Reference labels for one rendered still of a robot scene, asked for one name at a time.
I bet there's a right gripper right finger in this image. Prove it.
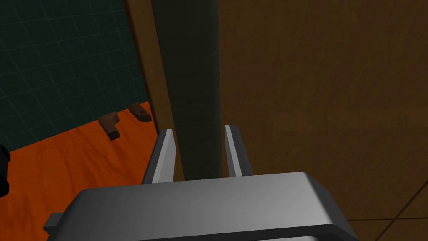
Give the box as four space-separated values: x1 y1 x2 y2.
224 124 254 178

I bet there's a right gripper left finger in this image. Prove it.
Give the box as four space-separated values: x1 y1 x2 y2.
142 128 176 185

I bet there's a dark bar handle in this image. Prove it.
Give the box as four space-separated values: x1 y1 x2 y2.
150 0 224 182

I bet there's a brown rounded lump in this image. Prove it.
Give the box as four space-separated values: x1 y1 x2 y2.
128 103 153 123

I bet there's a brown angular block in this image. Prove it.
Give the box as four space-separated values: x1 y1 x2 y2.
97 112 121 141

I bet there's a brown wooden door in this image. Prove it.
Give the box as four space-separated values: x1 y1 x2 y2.
123 0 428 221

